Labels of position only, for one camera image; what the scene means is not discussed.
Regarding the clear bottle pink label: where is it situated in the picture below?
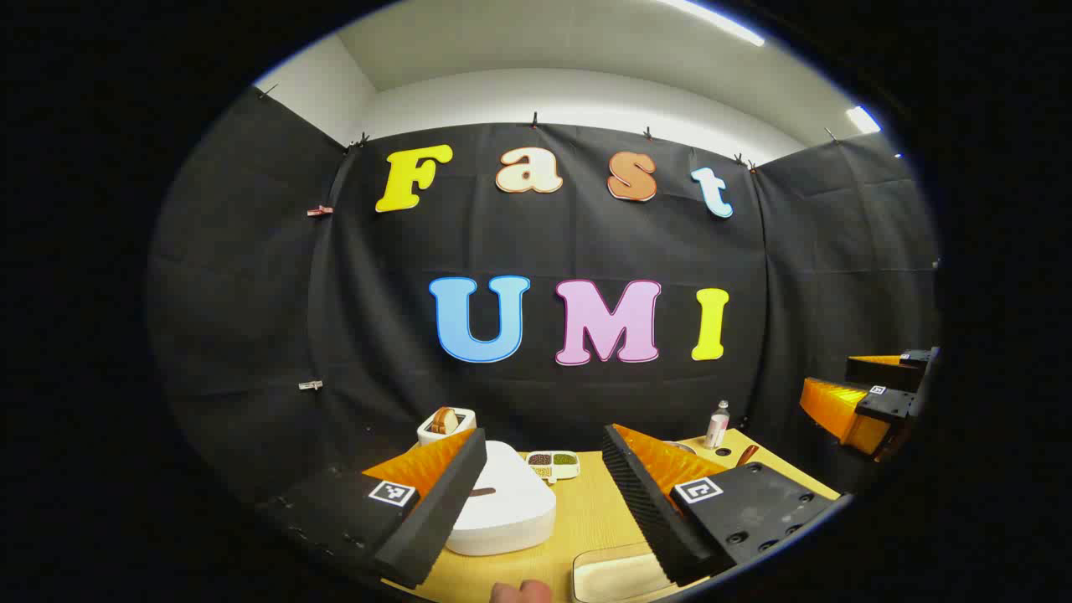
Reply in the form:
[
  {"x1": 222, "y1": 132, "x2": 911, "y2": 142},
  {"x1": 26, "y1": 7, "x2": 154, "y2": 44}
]
[{"x1": 703, "y1": 400, "x2": 731, "y2": 451}]

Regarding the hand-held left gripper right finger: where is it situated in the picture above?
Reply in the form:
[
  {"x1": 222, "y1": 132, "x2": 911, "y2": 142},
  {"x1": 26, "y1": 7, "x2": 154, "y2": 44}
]
[{"x1": 601, "y1": 423, "x2": 847, "y2": 587}]

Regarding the clear rice tray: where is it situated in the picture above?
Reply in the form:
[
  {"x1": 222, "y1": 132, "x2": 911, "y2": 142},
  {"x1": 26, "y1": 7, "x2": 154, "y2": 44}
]
[{"x1": 573, "y1": 543, "x2": 671, "y2": 603}]

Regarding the black backdrop cloth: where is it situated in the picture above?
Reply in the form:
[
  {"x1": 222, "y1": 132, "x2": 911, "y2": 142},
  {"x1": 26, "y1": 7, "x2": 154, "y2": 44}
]
[{"x1": 147, "y1": 84, "x2": 941, "y2": 503}]

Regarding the white divided grain dish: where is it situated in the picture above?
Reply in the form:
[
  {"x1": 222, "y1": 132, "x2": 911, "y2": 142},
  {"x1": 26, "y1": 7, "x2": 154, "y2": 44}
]
[{"x1": 526, "y1": 451, "x2": 580, "y2": 484}]

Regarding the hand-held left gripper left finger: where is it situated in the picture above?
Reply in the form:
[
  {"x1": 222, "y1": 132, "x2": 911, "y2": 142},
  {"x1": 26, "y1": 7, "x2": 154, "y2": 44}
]
[{"x1": 260, "y1": 427, "x2": 488, "y2": 590}]

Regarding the white rice cooker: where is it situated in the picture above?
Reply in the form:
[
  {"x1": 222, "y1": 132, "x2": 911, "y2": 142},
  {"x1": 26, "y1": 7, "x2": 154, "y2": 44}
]
[{"x1": 444, "y1": 441, "x2": 558, "y2": 556}]

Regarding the white toaster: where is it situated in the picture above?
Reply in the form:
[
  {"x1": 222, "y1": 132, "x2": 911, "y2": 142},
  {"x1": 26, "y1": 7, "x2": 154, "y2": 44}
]
[{"x1": 417, "y1": 407, "x2": 477, "y2": 446}]

